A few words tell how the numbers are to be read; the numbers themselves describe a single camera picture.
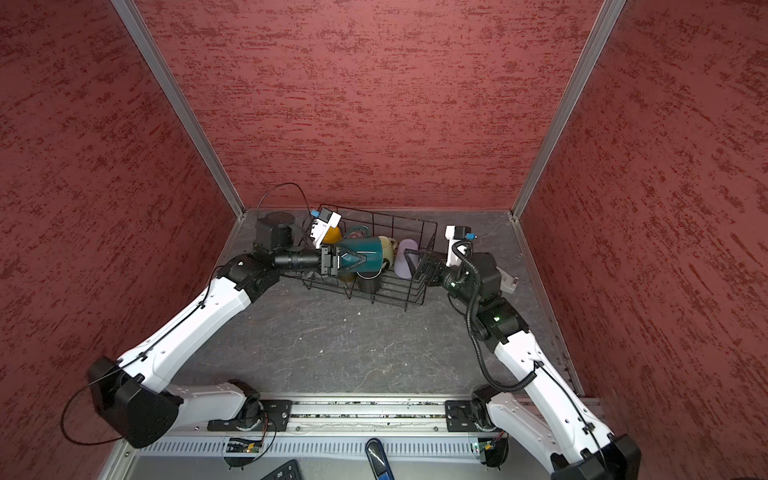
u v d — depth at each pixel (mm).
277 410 755
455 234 620
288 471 667
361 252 636
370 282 915
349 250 621
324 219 629
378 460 643
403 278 990
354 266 630
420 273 620
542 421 531
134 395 374
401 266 947
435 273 610
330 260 602
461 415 741
